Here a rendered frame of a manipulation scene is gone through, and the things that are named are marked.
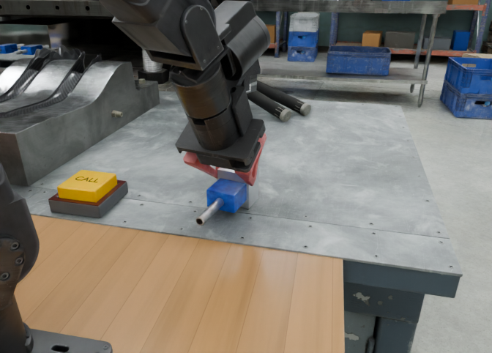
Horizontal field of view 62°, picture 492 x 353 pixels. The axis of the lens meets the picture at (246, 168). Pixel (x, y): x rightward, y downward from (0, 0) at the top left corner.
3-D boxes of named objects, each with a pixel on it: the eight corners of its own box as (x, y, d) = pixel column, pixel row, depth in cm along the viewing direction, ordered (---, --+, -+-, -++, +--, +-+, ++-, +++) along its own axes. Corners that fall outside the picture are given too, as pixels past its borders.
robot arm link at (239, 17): (230, 47, 54) (193, -44, 45) (282, 54, 49) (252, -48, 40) (173, 105, 49) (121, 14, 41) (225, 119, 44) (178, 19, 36)
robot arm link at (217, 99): (211, 80, 51) (195, 32, 46) (248, 91, 48) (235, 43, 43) (176, 116, 48) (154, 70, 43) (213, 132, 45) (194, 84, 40)
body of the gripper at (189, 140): (198, 119, 57) (181, 78, 51) (267, 129, 53) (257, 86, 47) (178, 155, 53) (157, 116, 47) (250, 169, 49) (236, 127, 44)
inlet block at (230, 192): (217, 244, 51) (216, 206, 49) (184, 235, 53) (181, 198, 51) (258, 198, 62) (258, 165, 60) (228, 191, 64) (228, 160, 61)
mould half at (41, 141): (28, 187, 65) (7, 104, 60) (-100, 171, 71) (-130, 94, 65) (159, 103, 109) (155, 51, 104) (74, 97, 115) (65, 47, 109)
